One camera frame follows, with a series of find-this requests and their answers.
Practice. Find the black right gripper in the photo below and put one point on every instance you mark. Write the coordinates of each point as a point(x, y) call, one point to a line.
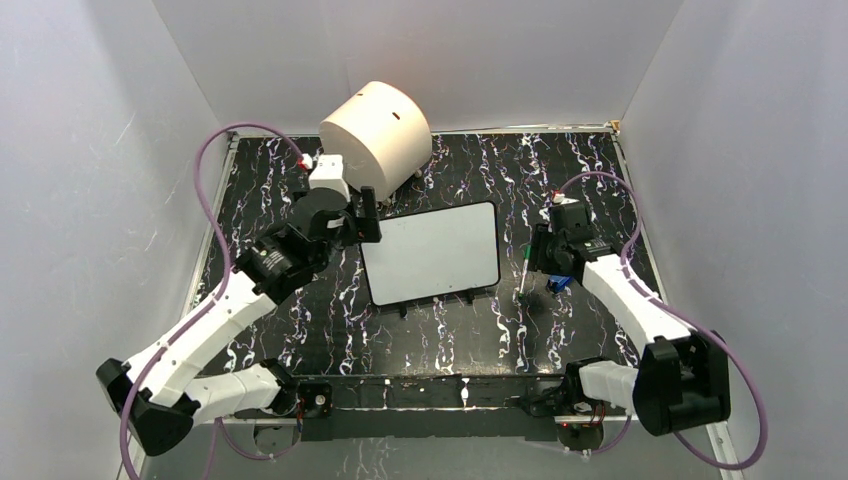
point(541, 235)

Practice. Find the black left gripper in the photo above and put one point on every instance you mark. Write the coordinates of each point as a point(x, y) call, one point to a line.
point(361, 229)

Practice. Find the black framed whiteboard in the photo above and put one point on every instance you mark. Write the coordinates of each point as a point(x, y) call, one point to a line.
point(433, 253)

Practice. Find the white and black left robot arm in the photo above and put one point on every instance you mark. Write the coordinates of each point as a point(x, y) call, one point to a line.
point(160, 394)

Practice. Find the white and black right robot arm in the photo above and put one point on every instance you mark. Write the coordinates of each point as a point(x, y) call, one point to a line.
point(682, 378)

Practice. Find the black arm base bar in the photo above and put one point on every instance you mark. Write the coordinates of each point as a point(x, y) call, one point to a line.
point(424, 404)

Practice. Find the blue stapler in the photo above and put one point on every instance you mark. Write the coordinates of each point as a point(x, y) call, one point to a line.
point(557, 283)

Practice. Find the cream cylindrical container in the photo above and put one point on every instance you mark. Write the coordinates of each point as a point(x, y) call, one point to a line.
point(382, 136)

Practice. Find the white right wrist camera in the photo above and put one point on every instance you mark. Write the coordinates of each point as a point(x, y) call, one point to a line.
point(561, 199)

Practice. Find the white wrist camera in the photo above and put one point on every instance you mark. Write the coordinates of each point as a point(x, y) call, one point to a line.
point(325, 171)
point(561, 199)

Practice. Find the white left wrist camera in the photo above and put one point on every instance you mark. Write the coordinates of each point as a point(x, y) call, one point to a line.
point(325, 171)

